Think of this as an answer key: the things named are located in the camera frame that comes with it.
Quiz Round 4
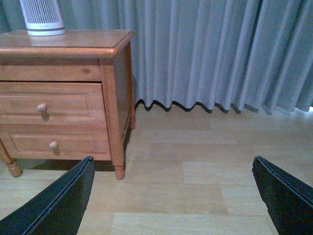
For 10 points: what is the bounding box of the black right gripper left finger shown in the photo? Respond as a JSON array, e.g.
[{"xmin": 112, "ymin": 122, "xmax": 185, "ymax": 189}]
[{"xmin": 0, "ymin": 156, "xmax": 95, "ymax": 235}]

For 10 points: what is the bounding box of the wooden drawer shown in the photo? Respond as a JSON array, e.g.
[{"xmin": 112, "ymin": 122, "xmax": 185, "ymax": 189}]
[
  {"xmin": 0, "ymin": 82, "xmax": 107, "ymax": 127},
  {"xmin": 0, "ymin": 125, "xmax": 111, "ymax": 161}
]

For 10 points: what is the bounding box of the grey curtain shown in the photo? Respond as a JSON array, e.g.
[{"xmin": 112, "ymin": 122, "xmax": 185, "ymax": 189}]
[{"xmin": 0, "ymin": 0, "xmax": 313, "ymax": 116}]

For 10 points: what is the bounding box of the white slatted air purifier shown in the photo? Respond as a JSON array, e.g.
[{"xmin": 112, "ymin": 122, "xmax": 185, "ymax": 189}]
[{"xmin": 20, "ymin": 0, "xmax": 66, "ymax": 36}]

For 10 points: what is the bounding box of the wooden nightstand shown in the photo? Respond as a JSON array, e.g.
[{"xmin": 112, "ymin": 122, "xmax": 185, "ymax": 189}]
[{"xmin": 0, "ymin": 30, "xmax": 135, "ymax": 180}]

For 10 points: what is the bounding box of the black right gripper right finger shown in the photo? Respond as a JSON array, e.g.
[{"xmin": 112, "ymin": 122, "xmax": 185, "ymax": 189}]
[{"xmin": 252, "ymin": 156, "xmax": 313, "ymax": 235}]

